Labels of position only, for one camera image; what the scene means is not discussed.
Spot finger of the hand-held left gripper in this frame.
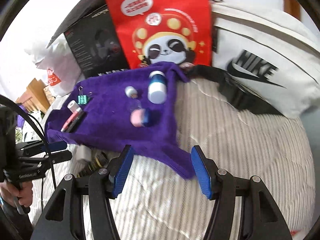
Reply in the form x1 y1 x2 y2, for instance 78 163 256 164
41 141 67 153
45 151 73 164

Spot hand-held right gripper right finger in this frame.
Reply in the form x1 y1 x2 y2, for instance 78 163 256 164
191 145 293 240

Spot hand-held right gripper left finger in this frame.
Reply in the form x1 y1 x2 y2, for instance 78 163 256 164
30 144 135 240

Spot pink tube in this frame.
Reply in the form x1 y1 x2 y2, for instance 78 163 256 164
61 108 83 132

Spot black tube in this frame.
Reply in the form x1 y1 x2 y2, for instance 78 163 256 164
67 111 87 133

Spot white roll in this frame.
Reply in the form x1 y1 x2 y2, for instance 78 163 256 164
67 100 79 113

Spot pink and blue container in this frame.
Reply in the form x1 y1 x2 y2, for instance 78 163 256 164
130 108 151 128

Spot clear glass jar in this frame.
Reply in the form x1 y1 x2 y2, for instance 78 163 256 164
129 99 144 112

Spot small silver jar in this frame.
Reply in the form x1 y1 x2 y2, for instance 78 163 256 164
124 86 138 98

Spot person's left forearm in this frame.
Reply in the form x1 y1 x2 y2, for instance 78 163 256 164
0 200 33 240

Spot person's left hand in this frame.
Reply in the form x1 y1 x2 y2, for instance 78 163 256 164
0 179 33 214

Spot dark bottle with gold bands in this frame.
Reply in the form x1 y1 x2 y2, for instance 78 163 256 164
77 150 108 178

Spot purple plush toy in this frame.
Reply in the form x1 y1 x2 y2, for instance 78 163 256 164
17 105 27 130

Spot purple fleece towel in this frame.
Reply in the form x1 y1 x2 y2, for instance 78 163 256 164
46 61 198 180

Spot green binder clip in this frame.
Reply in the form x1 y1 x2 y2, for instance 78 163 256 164
77 86 92 105

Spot wooden furniture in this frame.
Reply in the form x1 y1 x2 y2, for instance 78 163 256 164
15 78 54 113

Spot white plastic bag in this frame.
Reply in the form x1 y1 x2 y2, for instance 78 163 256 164
25 34 85 97

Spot blue and white bottle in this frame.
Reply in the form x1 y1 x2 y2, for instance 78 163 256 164
147 70 167 104

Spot black headphone box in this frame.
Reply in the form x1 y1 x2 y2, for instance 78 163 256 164
46 0 130 78

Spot white backpack with black logo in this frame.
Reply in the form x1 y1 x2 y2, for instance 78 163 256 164
209 0 320 119

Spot red panda print bag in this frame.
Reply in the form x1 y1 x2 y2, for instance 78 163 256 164
104 0 213 69

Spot black buckle strap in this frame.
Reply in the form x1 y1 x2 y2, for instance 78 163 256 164
189 65 283 117

